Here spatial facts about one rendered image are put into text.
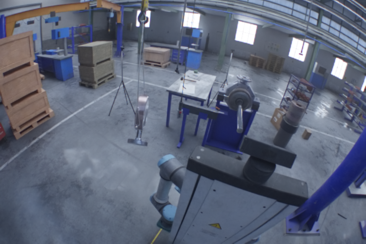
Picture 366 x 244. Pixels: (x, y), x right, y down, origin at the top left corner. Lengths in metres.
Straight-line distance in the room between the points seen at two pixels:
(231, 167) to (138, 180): 2.14
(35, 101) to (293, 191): 4.17
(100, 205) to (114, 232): 0.44
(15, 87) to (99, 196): 2.77
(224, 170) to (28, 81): 3.89
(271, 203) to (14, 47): 3.99
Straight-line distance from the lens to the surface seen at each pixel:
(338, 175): 2.34
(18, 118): 4.08
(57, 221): 2.51
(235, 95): 2.44
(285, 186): 0.44
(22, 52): 3.88
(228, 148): 3.18
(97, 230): 2.25
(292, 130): 3.63
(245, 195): 0.45
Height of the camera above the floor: 2.07
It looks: 30 degrees down
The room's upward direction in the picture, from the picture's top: 8 degrees clockwise
